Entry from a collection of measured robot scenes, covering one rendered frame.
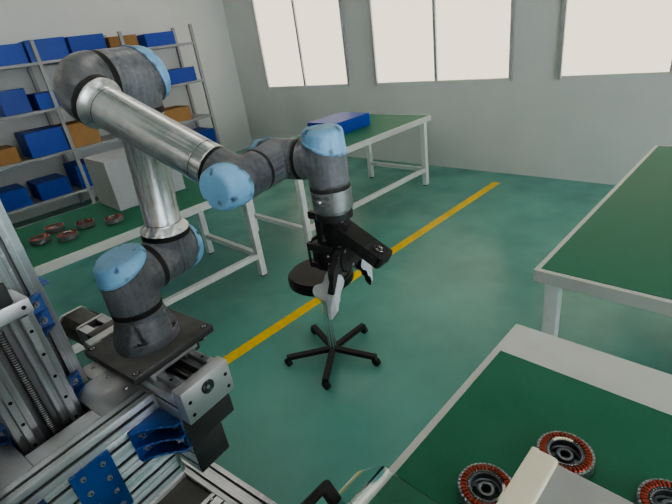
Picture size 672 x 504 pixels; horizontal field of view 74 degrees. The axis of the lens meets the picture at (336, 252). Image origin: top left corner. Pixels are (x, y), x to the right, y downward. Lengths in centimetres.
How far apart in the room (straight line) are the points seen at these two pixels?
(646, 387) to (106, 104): 137
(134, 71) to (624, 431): 131
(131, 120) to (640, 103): 443
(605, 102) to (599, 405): 386
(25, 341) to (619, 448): 130
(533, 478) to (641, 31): 452
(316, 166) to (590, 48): 425
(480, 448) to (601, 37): 414
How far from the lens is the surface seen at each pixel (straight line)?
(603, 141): 498
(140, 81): 104
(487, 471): 110
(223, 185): 72
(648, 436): 129
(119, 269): 108
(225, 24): 826
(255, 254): 351
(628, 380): 142
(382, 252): 81
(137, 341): 116
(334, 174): 79
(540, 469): 43
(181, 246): 116
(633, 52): 481
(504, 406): 127
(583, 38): 490
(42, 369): 119
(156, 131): 83
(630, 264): 196
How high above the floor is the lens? 165
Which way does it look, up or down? 26 degrees down
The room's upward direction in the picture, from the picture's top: 8 degrees counter-clockwise
